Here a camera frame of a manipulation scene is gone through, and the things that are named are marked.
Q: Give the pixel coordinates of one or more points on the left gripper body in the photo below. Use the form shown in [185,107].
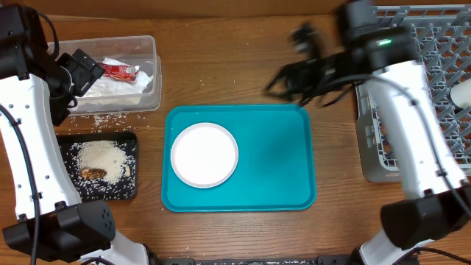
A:
[83,72]

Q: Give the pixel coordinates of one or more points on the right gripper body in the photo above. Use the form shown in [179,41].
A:
[315,73]

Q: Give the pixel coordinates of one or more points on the white napkin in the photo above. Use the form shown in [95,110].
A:
[106,86]

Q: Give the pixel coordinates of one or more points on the red snack wrapper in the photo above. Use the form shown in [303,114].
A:
[121,72]

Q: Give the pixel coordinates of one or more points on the white rice pile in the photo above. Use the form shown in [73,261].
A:
[103,155]

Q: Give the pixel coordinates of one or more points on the brown food scrap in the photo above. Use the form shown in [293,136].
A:
[92,174]

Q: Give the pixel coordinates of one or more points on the large white plate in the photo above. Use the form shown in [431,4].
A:
[204,155]

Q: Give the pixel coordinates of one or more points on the white cup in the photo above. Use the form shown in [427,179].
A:
[460,94]

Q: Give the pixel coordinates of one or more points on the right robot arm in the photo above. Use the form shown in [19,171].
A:
[386,62]

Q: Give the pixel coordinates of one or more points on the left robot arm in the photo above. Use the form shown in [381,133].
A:
[39,86]

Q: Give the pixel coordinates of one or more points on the grey dishwasher rack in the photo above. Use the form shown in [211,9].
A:
[442,41]

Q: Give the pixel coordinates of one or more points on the clear plastic bin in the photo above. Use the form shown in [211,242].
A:
[134,50]

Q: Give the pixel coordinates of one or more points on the teal serving tray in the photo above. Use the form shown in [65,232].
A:
[275,169]

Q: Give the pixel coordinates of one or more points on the black tray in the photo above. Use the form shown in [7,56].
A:
[124,189]

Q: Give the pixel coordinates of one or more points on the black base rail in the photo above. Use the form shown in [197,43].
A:
[319,260]

